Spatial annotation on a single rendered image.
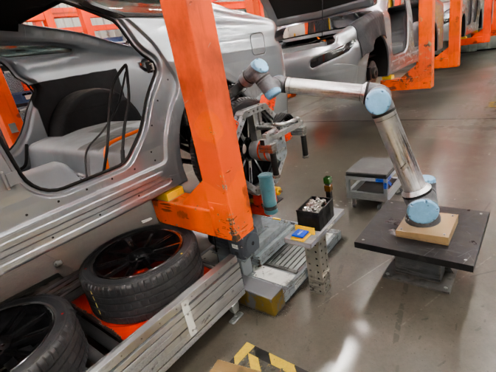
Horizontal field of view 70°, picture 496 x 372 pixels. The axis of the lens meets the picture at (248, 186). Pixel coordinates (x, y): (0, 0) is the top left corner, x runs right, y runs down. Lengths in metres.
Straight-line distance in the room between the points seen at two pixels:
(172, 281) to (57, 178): 1.19
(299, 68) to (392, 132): 2.97
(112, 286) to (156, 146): 0.81
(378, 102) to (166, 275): 1.34
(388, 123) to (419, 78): 3.71
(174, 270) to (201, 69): 0.99
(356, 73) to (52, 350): 4.15
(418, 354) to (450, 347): 0.16
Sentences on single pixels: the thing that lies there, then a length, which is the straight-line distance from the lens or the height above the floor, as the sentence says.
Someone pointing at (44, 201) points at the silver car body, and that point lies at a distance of 1.86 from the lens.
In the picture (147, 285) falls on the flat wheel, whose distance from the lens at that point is 1.85.
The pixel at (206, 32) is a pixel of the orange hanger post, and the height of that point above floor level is 1.55.
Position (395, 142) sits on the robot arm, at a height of 0.90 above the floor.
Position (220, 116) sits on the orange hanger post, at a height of 1.18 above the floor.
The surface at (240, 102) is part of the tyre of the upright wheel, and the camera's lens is 2.20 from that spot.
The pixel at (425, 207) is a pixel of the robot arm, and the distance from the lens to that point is 1.99.
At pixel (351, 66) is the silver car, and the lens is 4.69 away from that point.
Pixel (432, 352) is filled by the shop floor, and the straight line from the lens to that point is 2.01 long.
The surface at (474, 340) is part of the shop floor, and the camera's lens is 2.11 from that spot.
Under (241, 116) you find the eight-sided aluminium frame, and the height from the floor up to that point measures 1.09.
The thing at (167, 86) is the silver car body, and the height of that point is 1.33.
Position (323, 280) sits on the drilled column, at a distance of 2.22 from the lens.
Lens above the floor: 1.45
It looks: 21 degrees down
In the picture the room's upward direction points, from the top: 11 degrees counter-clockwise
